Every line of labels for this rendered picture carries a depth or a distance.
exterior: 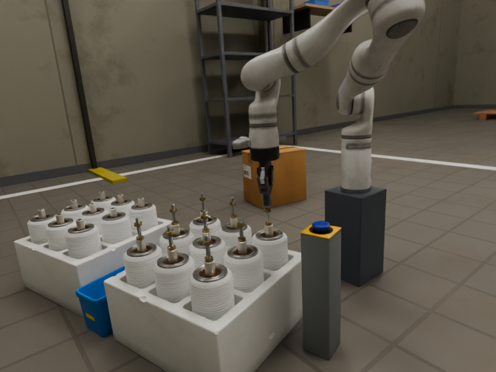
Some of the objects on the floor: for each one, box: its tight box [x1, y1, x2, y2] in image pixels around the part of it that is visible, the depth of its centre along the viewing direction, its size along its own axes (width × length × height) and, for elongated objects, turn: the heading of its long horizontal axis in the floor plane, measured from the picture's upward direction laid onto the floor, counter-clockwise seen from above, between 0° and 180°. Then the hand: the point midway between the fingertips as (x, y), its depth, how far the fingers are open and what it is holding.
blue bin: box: [75, 266, 125, 337], centre depth 108 cm, size 30×11×12 cm, turn 158°
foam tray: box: [14, 218, 173, 318], centre depth 128 cm, size 39×39×18 cm
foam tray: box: [103, 249, 303, 372], centre depth 96 cm, size 39×39×18 cm
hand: (266, 199), depth 91 cm, fingers closed
